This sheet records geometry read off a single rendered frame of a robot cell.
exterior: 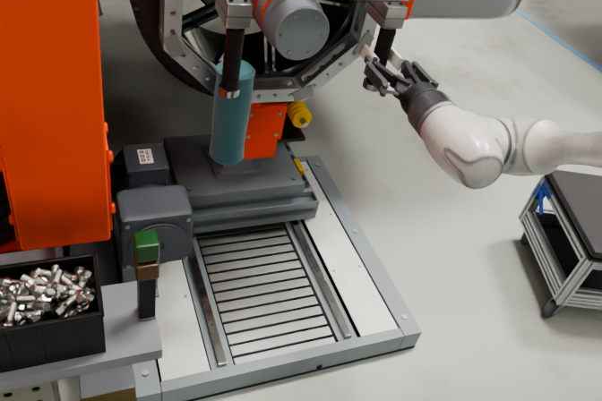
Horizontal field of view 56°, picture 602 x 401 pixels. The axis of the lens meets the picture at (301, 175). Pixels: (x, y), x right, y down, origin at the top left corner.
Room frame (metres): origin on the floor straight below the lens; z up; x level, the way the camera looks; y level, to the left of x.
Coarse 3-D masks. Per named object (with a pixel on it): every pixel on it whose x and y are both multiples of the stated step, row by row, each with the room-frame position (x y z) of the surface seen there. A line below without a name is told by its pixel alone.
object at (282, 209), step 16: (288, 144) 1.68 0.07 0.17; (304, 176) 1.52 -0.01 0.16; (304, 192) 1.43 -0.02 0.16; (192, 208) 1.26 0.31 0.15; (208, 208) 1.28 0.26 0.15; (224, 208) 1.30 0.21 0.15; (240, 208) 1.31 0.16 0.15; (256, 208) 1.31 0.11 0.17; (272, 208) 1.33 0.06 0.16; (288, 208) 1.35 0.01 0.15; (304, 208) 1.38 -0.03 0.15; (208, 224) 1.23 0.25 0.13; (224, 224) 1.25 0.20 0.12; (240, 224) 1.28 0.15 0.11; (256, 224) 1.31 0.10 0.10
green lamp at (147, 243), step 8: (136, 232) 0.65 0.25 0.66; (144, 232) 0.66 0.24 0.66; (152, 232) 0.66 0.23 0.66; (136, 240) 0.63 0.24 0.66; (144, 240) 0.64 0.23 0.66; (152, 240) 0.64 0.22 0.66; (136, 248) 0.62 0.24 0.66; (144, 248) 0.62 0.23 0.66; (152, 248) 0.63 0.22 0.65; (136, 256) 0.62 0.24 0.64; (144, 256) 0.62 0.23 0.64; (152, 256) 0.63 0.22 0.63
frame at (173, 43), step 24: (168, 0) 1.15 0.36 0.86; (360, 0) 1.42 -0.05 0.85; (168, 24) 1.15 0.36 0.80; (360, 24) 1.39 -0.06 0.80; (168, 48) 1.14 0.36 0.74; (192, 48) 1.21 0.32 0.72; (336, 48) 1.40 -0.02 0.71; (360, 48) 1.38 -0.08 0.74; (192, 72) 1.17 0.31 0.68; (216, 72) 1.24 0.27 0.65; (312, 72) 1.37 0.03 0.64; (336, 72) 1.36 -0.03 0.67; (264, 96) 1.27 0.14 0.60; (288, 96) 1.30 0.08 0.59
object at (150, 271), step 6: (138, 264) 0.63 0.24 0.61; (150, 264) 0.63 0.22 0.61; (156, 264) 0.64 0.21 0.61; (138, 270) 0.62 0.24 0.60; (144, 270) 0.62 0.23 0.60; (150, 270) 0.63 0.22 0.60; (156, 270) 0.63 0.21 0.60; (138, 276) 0.62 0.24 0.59; (144, 276) 0.62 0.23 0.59; (150, 276) 0.63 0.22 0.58; (156, 276) 0.63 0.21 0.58
